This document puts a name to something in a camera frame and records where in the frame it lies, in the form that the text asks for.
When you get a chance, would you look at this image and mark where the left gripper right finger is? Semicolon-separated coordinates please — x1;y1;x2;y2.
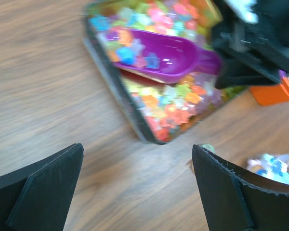
192;145;289;231

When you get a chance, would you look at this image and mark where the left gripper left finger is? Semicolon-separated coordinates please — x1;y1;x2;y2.
0;143;84;231

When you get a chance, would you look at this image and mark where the gummy candy tin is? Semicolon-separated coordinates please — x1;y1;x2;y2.
81;0;244;145

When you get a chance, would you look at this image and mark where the clear glass jar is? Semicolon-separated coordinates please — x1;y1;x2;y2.
246;154;289;185

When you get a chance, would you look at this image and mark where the orange plastic candy box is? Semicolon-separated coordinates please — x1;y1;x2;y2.
249;71;289;106

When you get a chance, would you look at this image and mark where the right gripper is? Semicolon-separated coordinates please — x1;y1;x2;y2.
211;0;289;89

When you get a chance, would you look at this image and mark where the purple plastic scoop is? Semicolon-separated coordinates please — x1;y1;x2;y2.
106;29;222;84

